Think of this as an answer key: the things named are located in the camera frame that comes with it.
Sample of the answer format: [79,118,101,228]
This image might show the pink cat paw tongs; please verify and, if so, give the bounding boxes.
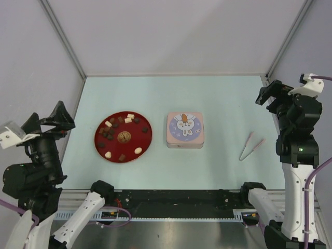
[238,131,266,162]

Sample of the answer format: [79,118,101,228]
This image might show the white heart chocolate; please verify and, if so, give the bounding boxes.
[105,151,112,159]

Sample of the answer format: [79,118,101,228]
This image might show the white ridged chocolate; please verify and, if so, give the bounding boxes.
[105,121,112,127]

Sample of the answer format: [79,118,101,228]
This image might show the brown layered chocolate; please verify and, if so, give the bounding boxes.
[119,155,126,161]

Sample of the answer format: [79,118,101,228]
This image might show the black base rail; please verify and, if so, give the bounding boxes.
[115,189,254,220]

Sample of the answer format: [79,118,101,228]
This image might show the red round plate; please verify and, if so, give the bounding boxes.
[94,111,153,163]

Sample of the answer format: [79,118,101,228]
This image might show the white oval chocolate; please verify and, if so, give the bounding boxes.
[134,147,142,154]

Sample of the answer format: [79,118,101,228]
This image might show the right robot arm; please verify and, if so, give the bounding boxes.
[239,74,331,248]

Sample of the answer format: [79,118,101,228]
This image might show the metal tin lid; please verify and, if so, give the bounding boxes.
[166,112,205,143]

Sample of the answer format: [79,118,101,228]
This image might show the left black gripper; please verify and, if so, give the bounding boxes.
[23,100,76,179]

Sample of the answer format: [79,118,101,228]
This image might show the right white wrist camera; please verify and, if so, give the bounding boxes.
[288,73,324,98]

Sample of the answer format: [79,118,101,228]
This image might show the metal tin box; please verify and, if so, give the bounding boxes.
[167,141,204,149]

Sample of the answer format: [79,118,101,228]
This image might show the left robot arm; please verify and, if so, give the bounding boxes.
[1,101,115,248]

